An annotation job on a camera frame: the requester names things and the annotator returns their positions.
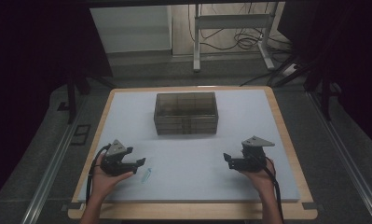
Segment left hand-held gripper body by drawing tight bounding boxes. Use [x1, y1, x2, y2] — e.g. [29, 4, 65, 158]
[100, 139, 135, 177]

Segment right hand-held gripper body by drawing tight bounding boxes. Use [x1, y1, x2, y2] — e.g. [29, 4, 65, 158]
[232, 135, 276, 174]

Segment small clear blue tube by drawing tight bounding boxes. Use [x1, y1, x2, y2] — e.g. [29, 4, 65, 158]
[141, 167, 153, 184]

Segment clear plastic drawer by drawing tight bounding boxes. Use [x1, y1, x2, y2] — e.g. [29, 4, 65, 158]
[157, 127, 219, 135]

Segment smoky clear drawer box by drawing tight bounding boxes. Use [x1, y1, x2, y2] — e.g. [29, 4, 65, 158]
[153, 91, 219, 136]

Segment person's left hand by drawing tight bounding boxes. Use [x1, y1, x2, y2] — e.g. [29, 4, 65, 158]
[90, 153, 135, 200]

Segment person's right hand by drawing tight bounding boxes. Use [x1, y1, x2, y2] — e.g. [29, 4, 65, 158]
[239, 157, 277, 196]

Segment white foam mat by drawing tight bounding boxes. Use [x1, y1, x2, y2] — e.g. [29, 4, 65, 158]
[77, 89, 301, 203]

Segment grey tape strip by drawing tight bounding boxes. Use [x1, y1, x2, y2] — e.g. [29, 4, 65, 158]
[61, 203, 84, 212]
[301, 202, 324, 211]

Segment wooden table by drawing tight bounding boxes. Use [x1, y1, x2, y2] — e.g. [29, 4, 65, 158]
[67, 86, 319, 221]

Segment black stand leg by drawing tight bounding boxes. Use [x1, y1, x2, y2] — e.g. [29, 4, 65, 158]
[57, 76, 92, 125]
[304, 62, 344, 122]

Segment white power strip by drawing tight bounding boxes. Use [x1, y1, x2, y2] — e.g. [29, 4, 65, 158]
[281, 63, 298, 77]

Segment white cabinet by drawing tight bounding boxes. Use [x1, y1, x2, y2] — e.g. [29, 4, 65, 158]
[90, 5, 173, 54]

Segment dark curtain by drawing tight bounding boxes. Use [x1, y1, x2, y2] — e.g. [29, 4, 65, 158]
[0, 0, 114, 206]
[277, 0, 372, 154]

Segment left hand-held gripper black cable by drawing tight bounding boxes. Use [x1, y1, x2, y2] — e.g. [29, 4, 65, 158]
[85, 143, 113, 207]

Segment aluminium rail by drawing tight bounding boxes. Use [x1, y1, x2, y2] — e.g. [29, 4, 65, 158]
[20, 92, 89, 224]
[307, 91, 372, 224]

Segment tangle of black floor cables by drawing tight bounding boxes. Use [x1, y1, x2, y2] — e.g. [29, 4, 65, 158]
[187, 3, 293, 53]

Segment white metal desk frame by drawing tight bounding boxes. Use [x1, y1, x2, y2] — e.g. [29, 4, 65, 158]
[192, 3, 277, 73]

